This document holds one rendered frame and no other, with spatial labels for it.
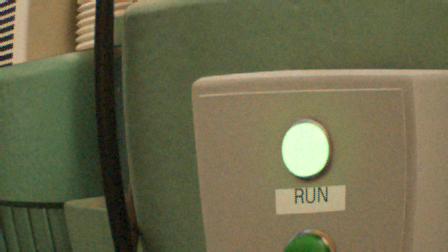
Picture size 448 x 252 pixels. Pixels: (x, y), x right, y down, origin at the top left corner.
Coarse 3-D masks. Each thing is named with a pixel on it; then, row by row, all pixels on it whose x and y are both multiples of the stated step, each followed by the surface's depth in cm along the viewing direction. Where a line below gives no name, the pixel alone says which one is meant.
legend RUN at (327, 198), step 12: (276, 192) 41; (288, 192) 40; (300, 192) 40; (312, 192) 40; (324, 192) 39; (336, 192) 39; (276, 204) 41; (288, 204) 40; (300, 204) 40; (312, 204) 40; (324, 204) 39; (336, 204) 39
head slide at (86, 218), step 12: (72, 204) 61; (84, 204) 61; (96, 204) 61; (72, 216) 61; (84, 216) 61; (96, 216) 60; (72, 228) 62; (84, 228) 61; (96, 228) 60; (108, 228) 60; (72, 240) 62; (84, 240) 61; (96, 240) 60; (108, 240) 60
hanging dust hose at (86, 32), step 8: (80, 0) 213; (88, 0) 212; (120, 0) 211; (128, 0) 212; (80, 8) 213; (88, 8) 212; (120, 8) 211; (80, 16) 213; (88, 16) 212; (80, 24) 213; (88, 24) 212; (80, 32) 213; (88, 32) 212; (80, 40) 213; (88, 40) 212; (80, 48) 213; (88, 48) 212
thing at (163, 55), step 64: (192, 0) 50; (256, 0) 48; (320, 0) 46; (384, 0) 44; (128, 64) 52; (192, 64) 50; (256, 64) 48; (320, 64) 46; (384, 64) 44; (128, 128) 53; (192, 128) 50; (192, 192) 51
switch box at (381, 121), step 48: (192, 96) 43; (240, 96) 41; (288, 96) 40; (336, 96) 39; (384, 96) 37; (432, 96) 38; (240, 144) 41; (336, 144) 39; (384, 144) 38; (432, 144) 38; (240, 192) 41; (384, 192) 38; (432, 192) 38; (240, 240) 42; (336, 240) 39; (384, 240) 38; (432, 240) 39
